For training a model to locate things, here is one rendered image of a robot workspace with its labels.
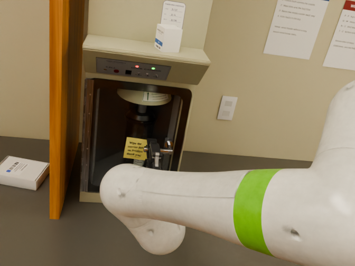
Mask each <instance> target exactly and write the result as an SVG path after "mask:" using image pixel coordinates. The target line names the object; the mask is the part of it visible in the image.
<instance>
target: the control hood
mask: <svg viewBox="0 0 355 266"><path fill-rule="evenodd" d="M154 45H155V43H151V42H143V41H135V40H128V39H120V38H115V37H107V36H100V35H92V34H88V35H87V36H86V39H85V41H84V43H83V45H82V52H83V62H84V68H85V72H89V73H97V70H96V57H98V58H107V59H115V60H124V61H132V62H140V63H149V64H157V65H165V66H171V69H170V71H169V74H168V76H167V79H166V80H157V81H166V82H175V83H184V84H193V85H198V84H199V83H200V81H201V79H202V78H203V76H204V74H205V73H206V71H207V69H208V68H209V66H210V64H211V62H210V60H209V59H208V57H207V56H206V54H205V52H204V51H203V50H202V49H194V48H189V47H180V50H179V53H170V52H161V51H160V50H158V49H157V48H156V47H155V46H154ZM98 74H106V73H98ZM107 75H115V74H107ZM116 76H121V77H129V76H124V75H116ZM130 78H138V77H130ZM139 79H147V78H139ZM148 80H156V79H148Z"/></svg>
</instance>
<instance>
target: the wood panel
mask: <svg viewBox="0 0 355 266"><path fill-rule="evenodd" d="M84 12H85V0H49V70H50V219H57V220H59V219H60V215H61V211H62V207H63V202H64V198H65V195H66V191H67V188H68V183H69V179H70V175H71V171H72V167H73V163H74V159H75V156H76V152H77V148H78V143H79V126H80V100H81V76H82V45H83V26H84Z"/></svg>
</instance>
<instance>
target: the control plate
mask: <svg viewBox="0 0 355 266"><path fill-rule="evenodd" d="M136 65H138V66H139V67H138V68H137V67H135V66H136ZM151 68H155V69H151ZM103 69H107V70H106V71H105V70H103ZM170 69H171V66H165V65H157V64H149V63H140V62H132V61H124V60H115V59H107V58H98V57H96V70H97V73H106V74H115V75H124V76H129V77H138V78H147V79H156V80H166V79H167V76H168V74H169V71H170ZM114 70H119V72H118V73H115V72H114ZM126 70H131V71H132V73H131V75H130V74H125V72H126ZM138 72H139V73H140V74H139V75H138V74H137V73H138ZM147 73H148V74H149V75H148V76H147V75H146V74H147ZM155 74H157V75H158V76H157V77H156V76H155Z"/></svg>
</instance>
